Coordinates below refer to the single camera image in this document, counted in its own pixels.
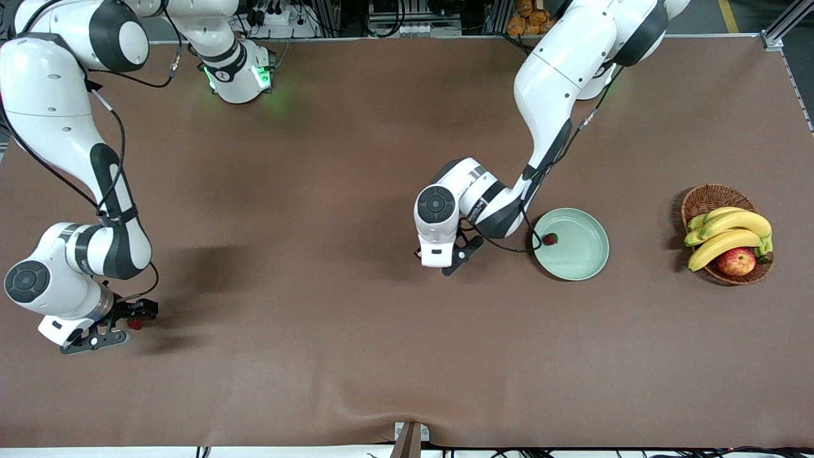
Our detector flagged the pale green round plate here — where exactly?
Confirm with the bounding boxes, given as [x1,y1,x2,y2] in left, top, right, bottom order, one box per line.
[532,208,610,281]

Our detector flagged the brown table mat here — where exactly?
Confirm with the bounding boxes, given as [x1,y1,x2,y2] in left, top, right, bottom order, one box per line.
[0,35,814,449]

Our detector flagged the brown wooden bar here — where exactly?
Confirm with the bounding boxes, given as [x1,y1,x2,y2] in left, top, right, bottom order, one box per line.
[389,422,422,458]

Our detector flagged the white power strip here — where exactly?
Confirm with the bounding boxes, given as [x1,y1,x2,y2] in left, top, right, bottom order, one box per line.
[245,5,319,39]

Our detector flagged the black electronics box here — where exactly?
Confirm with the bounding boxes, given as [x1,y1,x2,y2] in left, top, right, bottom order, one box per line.
[369,0,497,29]

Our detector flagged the orange bread rolls pile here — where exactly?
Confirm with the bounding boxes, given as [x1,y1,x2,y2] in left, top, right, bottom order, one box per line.
[507,0,562,36]

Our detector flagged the greenish yellow banana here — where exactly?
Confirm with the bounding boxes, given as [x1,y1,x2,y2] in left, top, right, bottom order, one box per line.
[686,207,746,232]

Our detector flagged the long yellow banana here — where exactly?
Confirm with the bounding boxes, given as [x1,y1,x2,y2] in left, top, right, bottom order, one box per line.
[687,229,764,272]
[684,211,773,256]

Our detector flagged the brown wicker basket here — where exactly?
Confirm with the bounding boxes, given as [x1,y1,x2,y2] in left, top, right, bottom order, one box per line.
[680,184,775,286]

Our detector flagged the red yellow apple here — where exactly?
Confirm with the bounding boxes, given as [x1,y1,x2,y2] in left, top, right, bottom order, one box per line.
[717,247,757,277]

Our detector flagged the aluminium frame profile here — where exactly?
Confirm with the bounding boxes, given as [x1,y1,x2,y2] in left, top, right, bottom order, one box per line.
[761,0,814,52]

